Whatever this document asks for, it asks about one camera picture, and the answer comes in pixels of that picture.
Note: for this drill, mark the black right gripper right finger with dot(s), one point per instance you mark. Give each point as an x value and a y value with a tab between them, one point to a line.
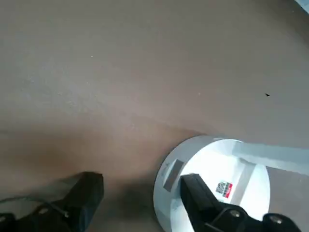
200	205

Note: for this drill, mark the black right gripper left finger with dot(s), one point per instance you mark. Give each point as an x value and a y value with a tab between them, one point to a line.
82	198

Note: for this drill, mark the white foldable desk lamp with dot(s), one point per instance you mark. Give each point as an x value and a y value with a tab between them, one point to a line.
217	164

